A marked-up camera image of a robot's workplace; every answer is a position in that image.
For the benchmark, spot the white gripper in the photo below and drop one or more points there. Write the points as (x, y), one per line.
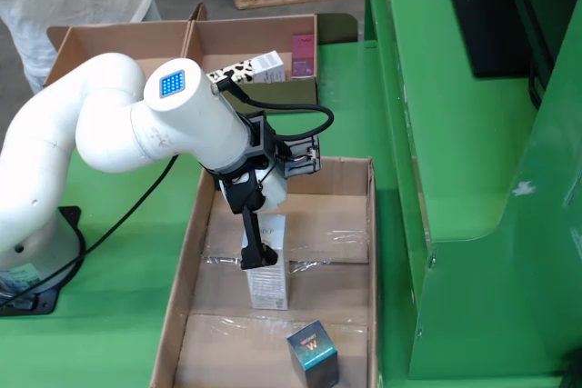
(275, 190)

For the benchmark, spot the tall white product box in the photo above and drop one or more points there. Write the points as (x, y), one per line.
(268, 288)

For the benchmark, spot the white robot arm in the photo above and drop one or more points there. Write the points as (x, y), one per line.
(100, 129)

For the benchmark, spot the large shallow cardboard tray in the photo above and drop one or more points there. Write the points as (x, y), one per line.
(327, 233)

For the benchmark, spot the blue box with W print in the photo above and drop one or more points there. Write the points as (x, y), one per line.
(314, 356)

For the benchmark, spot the pink product box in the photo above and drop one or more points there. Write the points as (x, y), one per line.
(302, 56)

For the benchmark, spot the cardboard box with olive flap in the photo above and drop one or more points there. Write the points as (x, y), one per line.
(254, 38)

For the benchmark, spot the empty cardboard box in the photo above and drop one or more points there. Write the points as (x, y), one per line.
(118, 38)

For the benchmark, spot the cow print carton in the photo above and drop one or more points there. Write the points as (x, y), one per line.
(259, 67)

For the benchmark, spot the black flat monitor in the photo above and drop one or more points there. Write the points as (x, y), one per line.
(482, 20)

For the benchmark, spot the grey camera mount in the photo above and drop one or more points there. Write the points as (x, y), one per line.
(261, 136)

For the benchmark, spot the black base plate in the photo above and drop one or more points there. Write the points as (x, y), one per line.
(68, 220)

